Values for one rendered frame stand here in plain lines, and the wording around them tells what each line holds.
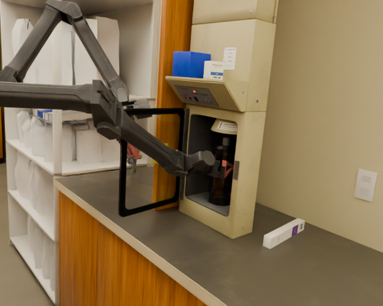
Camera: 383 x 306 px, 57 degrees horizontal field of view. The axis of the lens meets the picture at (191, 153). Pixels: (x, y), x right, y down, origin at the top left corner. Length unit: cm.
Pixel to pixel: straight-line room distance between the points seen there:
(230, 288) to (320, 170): 72
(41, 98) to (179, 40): 72
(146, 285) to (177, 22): 101
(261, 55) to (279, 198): 73
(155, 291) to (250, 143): 62
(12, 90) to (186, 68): 60
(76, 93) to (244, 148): 61
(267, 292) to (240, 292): 8
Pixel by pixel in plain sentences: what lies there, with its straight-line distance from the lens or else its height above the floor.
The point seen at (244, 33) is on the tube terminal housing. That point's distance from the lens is 125.
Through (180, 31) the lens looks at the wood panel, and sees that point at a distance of 148.
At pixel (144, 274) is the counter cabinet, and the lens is 135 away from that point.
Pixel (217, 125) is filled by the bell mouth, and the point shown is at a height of 134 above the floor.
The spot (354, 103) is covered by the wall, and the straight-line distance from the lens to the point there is 149.
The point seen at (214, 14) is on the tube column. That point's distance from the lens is 136.
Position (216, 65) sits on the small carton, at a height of 156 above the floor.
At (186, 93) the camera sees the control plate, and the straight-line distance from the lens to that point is 134.
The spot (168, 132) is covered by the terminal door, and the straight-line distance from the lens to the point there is 138.
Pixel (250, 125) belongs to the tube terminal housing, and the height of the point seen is 136.
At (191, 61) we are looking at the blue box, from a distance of 127.
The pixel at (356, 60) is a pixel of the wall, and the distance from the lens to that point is 150.
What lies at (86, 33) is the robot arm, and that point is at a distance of 150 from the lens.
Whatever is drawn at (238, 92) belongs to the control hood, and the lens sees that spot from 117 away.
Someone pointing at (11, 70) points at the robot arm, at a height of 149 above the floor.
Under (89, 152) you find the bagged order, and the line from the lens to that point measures 232.
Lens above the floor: 151
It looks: 12 degrees down
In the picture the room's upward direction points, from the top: 4 degrees clockwise
